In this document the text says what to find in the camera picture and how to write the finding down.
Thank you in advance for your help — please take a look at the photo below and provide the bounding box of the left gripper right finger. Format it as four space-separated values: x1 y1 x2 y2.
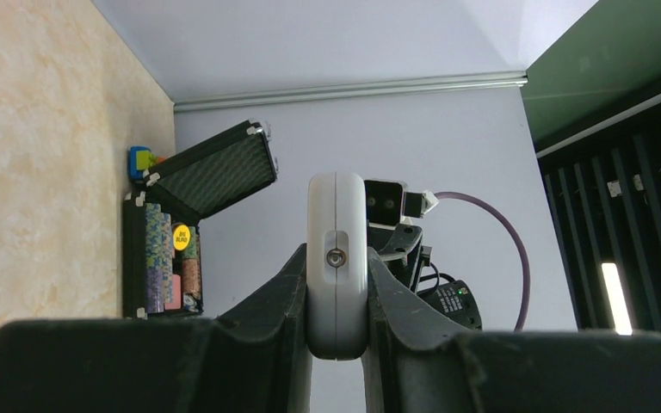
364 251 661 412

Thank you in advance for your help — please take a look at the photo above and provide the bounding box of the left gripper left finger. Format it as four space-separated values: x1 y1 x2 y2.
0 246 312 412

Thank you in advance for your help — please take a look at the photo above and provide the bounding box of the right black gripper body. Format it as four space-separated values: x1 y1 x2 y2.
368 224 431 292

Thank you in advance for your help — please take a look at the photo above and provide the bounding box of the white remote control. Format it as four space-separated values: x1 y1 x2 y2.
306 172 368 361

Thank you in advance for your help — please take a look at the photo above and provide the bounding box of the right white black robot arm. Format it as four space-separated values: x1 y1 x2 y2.
367 224 482 330

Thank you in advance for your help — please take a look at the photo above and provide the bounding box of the black poker chip case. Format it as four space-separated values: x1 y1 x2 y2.
121 120 278 319

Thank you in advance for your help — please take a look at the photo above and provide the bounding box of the yellow dealer button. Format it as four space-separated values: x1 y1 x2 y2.
172 224 192 251

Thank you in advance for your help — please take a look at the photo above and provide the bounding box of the blue green toy block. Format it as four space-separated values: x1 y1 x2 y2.
127 146 165 181

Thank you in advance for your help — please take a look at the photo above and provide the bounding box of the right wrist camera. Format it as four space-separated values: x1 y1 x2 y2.
364 179 439 227

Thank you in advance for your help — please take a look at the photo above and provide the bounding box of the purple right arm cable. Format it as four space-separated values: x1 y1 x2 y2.
434 191 532 333

